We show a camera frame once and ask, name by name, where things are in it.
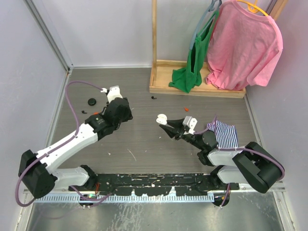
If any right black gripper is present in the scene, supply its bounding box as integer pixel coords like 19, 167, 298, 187
160, 117, 204, 150

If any white earbud charging case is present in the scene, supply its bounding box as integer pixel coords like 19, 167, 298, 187
156, 114, 167, 125

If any blue striped cloth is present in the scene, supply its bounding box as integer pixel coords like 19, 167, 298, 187
216, 121, 238, 149

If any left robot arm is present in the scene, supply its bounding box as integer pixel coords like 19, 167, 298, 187
18, 98, 133, 199

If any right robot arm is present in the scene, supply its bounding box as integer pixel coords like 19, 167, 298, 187
156, 114, 285, 193

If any green tank top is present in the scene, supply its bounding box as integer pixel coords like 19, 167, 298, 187
168, 10, 219, 93

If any wooden clothes rack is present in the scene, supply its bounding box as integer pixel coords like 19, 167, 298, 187
149, 0, 289, 99

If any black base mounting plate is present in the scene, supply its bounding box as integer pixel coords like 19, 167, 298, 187
76, 173, 228, 196

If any pink t-shirt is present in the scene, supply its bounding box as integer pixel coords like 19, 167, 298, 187
205, 0, 283, 90

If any blue-grey hanger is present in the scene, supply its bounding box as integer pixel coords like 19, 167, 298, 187
190, 0, 222, 50

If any yellow hanger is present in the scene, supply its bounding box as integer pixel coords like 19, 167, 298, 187
237, 0, 268, 16

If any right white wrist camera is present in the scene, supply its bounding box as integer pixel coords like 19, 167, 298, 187
182, 116, 197, 135

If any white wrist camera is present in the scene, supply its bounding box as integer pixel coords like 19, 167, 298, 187
182, 116, 197, 135
100, 86, 123, 103

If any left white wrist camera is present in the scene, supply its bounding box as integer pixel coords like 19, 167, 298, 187
100, 86, 123, 103

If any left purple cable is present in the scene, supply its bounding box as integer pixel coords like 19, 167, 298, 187
15, 81, 108, 207

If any white cable duct strip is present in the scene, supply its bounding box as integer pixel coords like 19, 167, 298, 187
35, 193, 214, 203

